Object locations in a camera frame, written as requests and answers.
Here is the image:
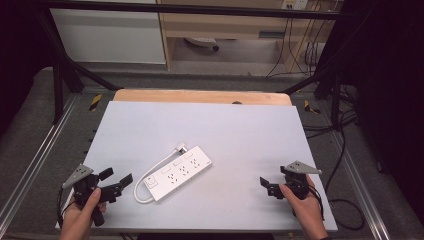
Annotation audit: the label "wooden table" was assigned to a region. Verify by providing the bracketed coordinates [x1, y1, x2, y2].
[112, 88, 294, 107]

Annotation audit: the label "black floor cables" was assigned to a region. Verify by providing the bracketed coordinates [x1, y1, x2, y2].
[301, 84, 366, 232]

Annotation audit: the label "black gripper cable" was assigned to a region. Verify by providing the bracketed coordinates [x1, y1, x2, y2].
[307, 184, 326, 222]
[56, 185, 77, 229]

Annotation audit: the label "white power strip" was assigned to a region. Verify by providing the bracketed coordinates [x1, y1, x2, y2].
[143, 145, 214, 203]

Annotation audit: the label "light wooden desk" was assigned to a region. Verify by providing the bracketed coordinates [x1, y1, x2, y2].
[156, 0, 338, 71]

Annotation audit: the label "yellow black tape strip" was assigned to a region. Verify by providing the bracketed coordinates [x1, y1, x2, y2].
[88, 93, 103, 112]
[303, 99, 322, 115]

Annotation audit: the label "white device under desk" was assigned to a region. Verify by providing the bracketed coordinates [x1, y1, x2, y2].
[184, 36, 221, 52]

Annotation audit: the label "white cabinet panel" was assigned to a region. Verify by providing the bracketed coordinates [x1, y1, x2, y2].
[49, 0, 167, 65]

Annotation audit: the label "person's right hand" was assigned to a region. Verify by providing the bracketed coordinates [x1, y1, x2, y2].
[278, 174, 330, 240]

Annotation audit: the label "black metal frame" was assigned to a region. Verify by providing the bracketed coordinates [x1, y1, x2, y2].
[32, 0, 349, 126]

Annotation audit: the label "aluminium floor rail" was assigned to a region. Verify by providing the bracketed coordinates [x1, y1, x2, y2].
[328, 126, 392, 240]
[0, 94, 79, 219]

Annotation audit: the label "dark curtain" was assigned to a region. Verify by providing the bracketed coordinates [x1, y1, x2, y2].
[328, 0, 424, 231]
[0, 0, 58, 138]

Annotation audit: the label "white table board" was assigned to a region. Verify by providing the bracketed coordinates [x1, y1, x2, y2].
[54, 100, 339, 233]

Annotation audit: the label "hanging black cables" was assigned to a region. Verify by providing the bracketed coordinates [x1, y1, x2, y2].
[265, 9, 329, 79]

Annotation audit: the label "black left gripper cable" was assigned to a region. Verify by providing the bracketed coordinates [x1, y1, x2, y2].
[56, 185, 77, 229]

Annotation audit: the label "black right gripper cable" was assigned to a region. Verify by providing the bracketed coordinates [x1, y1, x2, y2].
[307, 184, 326, 222]

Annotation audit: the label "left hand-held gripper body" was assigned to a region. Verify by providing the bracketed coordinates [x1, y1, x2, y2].
[62, 163, 118, 228]

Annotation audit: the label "white power strip cable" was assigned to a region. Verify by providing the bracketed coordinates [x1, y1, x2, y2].
[133, 148, 181, 204]

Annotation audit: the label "person's left hand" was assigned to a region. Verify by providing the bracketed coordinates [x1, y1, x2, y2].
[58, 187, 108, 240]

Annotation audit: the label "white wall socket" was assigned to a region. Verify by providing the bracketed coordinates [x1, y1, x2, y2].
[280, 0, 309, 11]

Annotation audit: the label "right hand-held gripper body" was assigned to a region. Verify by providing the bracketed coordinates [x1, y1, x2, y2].
[279, 160, 323, 201]

